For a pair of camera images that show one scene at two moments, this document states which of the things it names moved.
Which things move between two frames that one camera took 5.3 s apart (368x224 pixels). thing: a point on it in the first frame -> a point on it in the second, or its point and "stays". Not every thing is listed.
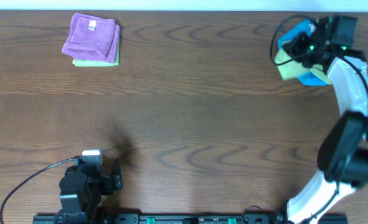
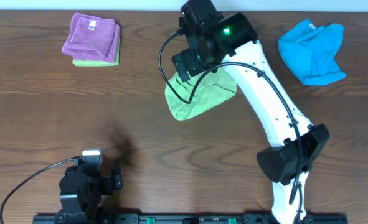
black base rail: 190,218 stays
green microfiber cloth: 290,68 -> 215,86
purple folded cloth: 92,38 stays
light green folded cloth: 93,63 stays
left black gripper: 117,180 stays
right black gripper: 300,44 -> 183,63
